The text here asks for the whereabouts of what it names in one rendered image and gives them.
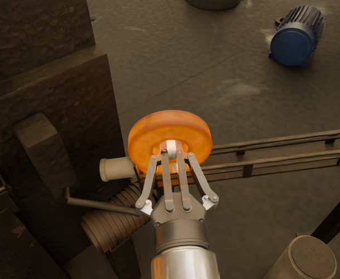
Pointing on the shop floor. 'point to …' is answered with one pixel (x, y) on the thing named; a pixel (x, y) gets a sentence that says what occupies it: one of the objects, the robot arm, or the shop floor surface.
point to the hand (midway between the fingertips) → (170, 139)
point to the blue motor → (298, 36)
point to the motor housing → (118, 231)
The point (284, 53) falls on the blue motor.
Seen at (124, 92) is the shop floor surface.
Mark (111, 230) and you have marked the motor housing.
